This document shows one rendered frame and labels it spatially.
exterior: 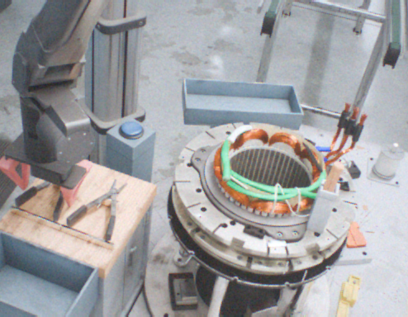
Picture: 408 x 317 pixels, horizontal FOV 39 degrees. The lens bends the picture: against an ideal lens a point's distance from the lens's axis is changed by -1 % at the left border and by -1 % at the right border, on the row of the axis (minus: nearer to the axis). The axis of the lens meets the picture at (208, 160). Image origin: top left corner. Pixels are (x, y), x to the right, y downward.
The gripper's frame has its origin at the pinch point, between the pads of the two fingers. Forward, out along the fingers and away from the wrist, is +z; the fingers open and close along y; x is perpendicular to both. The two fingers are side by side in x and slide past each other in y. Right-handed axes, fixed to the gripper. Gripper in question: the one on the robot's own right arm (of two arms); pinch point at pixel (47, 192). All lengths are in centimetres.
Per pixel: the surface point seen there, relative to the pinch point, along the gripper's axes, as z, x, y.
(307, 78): 112, 230, 27
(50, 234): 2.4, -5.7, 3.6
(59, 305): 10.3, -11.8, 8.2
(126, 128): 4.8, 25.5, 2.5
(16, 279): 10.4, -10.4, -0.4
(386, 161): 26, 67, 58
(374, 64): 65, 183, 55
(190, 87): 5.3, 44.9, 8.9
